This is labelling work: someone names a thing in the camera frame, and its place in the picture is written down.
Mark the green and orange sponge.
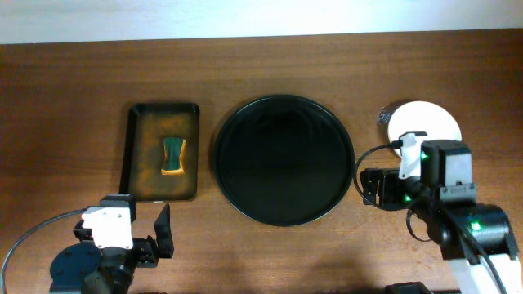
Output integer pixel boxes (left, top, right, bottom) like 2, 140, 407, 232
161, 137, 186, 176

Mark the cream plate with ketchup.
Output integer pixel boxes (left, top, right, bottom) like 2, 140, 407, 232
381, 100, 463, 141

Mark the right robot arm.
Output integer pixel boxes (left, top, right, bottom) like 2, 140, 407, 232
354, 168, 522, 293

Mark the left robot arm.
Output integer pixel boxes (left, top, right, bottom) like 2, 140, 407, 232
50, 205, 174, 294

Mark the black rectangular water tray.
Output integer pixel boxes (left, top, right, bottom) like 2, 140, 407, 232
118, 103, 200, 202

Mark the round black serving tray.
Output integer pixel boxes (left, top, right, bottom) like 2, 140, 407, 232
212, 94, 355, 227

